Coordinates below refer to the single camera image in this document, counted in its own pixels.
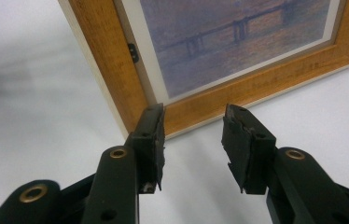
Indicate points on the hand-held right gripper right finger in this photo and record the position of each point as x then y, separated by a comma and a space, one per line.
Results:
248, 149

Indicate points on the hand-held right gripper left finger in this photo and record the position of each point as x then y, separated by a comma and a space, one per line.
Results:
149, 149

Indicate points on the wooden picture frame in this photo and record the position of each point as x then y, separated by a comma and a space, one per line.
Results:
110, 62

